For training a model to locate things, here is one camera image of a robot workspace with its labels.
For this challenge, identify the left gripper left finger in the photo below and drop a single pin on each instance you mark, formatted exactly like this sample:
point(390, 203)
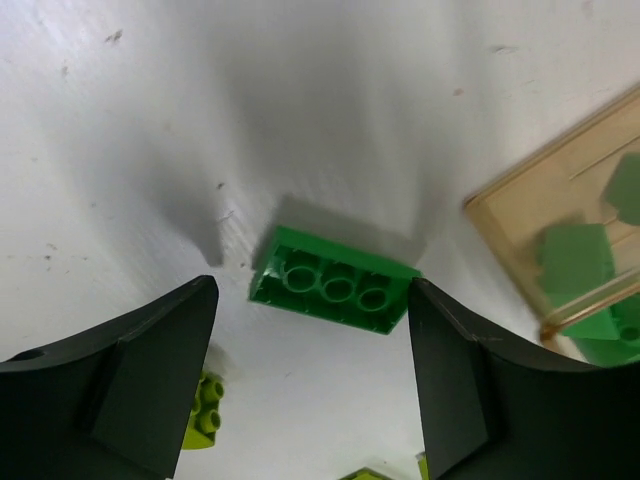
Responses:
point(113, 401)

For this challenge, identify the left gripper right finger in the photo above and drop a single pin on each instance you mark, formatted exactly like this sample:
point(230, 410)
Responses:
point(494, 405)

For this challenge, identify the green brick stack end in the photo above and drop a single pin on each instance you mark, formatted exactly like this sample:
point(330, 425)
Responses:
point(575, 259)

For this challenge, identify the dark green 2x4 brick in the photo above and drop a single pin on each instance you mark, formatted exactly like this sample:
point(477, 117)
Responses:
point(316, 277)

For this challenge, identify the long green brick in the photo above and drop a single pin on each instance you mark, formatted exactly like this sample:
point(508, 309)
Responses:
point(622, 191)

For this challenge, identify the lime small square brick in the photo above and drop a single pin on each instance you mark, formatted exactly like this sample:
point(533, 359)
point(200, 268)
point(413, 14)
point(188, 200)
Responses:
point(423, 466)

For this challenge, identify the lime rounded brick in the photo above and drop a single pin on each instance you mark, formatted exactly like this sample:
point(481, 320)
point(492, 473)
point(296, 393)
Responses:
point(204, 419)

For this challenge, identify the green 2x4 brick right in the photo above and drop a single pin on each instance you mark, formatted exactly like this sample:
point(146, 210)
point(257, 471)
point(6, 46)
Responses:
point(609, 337)

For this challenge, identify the lime 2x4 brick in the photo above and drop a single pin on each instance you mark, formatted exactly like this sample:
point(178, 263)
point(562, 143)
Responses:
point(365, 474)

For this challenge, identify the tan translucent container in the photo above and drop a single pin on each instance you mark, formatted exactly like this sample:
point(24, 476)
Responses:
point(562, 183)

